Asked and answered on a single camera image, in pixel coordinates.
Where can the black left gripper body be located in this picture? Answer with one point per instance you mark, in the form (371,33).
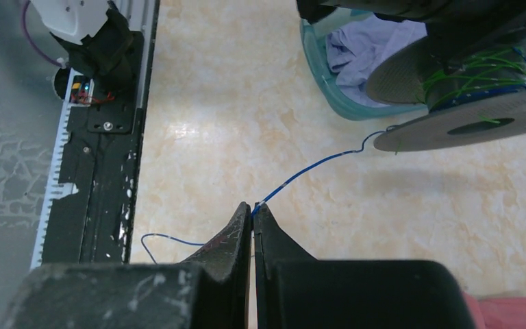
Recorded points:
(455,29)

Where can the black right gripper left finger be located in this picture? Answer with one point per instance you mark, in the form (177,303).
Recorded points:
(226,256)

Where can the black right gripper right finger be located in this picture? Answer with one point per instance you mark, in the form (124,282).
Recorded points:
(272,244)

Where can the black cable spool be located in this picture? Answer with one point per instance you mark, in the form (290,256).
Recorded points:
(484,100)

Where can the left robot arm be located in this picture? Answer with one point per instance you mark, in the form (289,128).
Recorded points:
(97,36)

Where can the lavender cloth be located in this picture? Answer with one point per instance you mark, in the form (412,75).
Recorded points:
(356,49)

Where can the teal plastic tray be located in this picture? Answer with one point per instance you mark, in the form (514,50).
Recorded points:
(313,39)

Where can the pink cloth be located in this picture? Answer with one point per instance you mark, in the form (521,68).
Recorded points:
(497,312)

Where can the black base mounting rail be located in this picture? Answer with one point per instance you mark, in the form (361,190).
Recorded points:
(89,205)

